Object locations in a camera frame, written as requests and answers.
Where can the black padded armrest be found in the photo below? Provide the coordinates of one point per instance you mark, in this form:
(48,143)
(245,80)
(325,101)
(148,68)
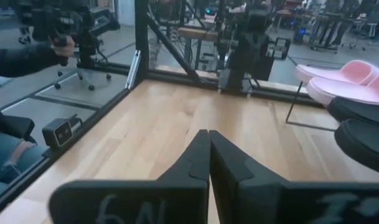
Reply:
(12,126)

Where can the wooden shelf with black legs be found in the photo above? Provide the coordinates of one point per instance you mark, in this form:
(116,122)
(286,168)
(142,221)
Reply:
(293,102)

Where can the person's forearm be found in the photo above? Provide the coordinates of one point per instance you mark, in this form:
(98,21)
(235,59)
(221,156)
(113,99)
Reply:
(21,60)

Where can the black metal rig frame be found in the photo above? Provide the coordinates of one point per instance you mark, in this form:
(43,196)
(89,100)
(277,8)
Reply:
(141,37)

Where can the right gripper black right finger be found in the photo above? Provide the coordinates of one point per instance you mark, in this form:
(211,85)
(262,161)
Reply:
(270,202)

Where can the person's hand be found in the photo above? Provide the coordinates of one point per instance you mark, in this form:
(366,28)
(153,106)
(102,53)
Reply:
(64,48)

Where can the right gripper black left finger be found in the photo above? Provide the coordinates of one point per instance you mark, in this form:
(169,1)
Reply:
(145,202)

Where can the wooden bench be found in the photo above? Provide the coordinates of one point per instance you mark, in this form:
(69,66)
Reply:
(195,33)

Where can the black slide sandal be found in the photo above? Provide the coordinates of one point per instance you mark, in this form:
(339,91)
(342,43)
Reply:
(363,143)
(360,110)

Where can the small black camera box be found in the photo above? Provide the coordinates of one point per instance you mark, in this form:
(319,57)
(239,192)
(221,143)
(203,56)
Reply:
(60,133)

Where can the grey wheeled stand base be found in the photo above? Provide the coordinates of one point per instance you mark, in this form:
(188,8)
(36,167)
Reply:
(83,76)

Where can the silver metal bracket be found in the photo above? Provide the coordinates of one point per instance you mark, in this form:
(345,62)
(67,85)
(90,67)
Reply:
(133,71)

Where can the pink slide sandal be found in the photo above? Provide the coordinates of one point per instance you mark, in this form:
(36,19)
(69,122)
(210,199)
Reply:
(351,70)
(341,91)

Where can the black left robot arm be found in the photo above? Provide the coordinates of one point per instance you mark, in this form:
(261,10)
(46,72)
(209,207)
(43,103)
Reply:
(239,84)

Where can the background work table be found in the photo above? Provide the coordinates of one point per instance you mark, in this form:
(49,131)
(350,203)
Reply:
(329,18)

